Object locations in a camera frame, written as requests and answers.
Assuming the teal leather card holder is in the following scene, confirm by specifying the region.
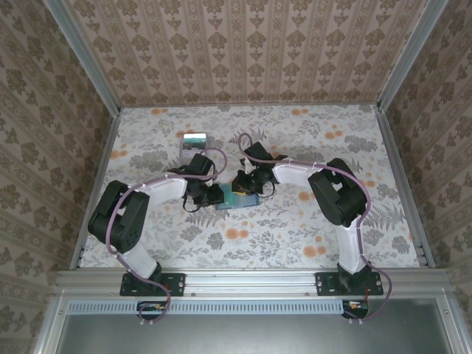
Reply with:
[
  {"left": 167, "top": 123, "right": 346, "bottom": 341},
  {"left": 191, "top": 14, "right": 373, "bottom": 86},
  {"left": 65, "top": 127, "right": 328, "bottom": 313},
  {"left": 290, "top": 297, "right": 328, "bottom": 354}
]
[{"left": 215, "top": 183, "right": 260, "bottom": 212}]

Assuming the purple cable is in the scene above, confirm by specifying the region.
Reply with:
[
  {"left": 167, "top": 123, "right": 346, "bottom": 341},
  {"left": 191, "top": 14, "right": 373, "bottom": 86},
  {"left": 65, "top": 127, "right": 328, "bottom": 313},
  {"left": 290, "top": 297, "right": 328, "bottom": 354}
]
[
  {"left": 105, "top": 147, "right": 228, "bottom": 327},
  {"left": 237, "top": 132, "right": 394, "bottom": 327}
]

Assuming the long aluminium frame rail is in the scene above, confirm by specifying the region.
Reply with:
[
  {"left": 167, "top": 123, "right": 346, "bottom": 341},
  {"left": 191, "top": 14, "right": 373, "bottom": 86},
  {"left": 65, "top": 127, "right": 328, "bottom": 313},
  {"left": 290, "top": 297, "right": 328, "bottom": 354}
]
[{"left": 55, "top": 268, "right": 453, "bottom": 300}]

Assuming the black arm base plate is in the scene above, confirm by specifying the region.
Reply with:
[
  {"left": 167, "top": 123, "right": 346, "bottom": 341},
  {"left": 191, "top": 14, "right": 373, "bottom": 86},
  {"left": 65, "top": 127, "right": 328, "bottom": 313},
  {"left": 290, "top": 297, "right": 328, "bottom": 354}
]
[
  {"left": 119, "top": 271, "right": 187, "bottom": 296},
  {"left": 315, "top": 271, "right": 383, "bottom": 297}
]

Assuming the grey slotted cable duct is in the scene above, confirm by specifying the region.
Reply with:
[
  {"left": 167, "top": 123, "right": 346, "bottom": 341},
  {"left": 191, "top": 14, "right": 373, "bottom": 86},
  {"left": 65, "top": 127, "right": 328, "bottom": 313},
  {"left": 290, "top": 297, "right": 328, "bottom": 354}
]
[{"left": 68, "top": 298, "right": 369, "bottom": 316}]

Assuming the grey metal panel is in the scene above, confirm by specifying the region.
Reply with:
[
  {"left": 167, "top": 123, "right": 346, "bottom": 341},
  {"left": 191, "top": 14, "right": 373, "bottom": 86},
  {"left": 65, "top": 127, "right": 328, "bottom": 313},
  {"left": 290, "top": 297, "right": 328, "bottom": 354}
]
[{"left": 58, "top": 313, "right": 454, "bottom": 354}]

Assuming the light teal plastic card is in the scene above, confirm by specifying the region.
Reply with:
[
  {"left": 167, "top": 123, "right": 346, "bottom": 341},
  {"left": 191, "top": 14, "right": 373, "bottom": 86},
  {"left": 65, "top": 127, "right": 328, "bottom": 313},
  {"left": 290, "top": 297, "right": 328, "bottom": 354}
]
[{"left": 184, "top": 133, "right": 208, "bottom": 147}]

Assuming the aluminium corner post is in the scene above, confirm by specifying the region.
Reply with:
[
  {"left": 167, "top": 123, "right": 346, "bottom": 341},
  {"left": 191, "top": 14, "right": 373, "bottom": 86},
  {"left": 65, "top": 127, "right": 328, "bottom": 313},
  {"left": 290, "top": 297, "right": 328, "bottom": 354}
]
[
  {"left": 44, "top": 0, "right": 123, "bottom": 114},
  {"left": 375, "top": 0, "right": 450, "bottom": 110}
]

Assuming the aluminium table side rail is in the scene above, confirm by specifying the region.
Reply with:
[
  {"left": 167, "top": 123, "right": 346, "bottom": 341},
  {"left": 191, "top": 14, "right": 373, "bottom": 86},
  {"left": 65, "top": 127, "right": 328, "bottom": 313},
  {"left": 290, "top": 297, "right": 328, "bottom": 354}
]
[
  {"left": 69, "top": 108, "right": 123, "bottom": 270},
  {"left": 375, "top": 106, "right": 437, "bottom": 268}
]

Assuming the clear acrylic card box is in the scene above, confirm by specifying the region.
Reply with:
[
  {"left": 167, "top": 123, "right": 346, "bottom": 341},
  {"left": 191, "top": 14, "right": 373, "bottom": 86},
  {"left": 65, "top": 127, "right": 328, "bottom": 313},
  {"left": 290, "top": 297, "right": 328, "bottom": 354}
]
[{"left": 182, "top": 132, "right": 210, "bottom": 161}]

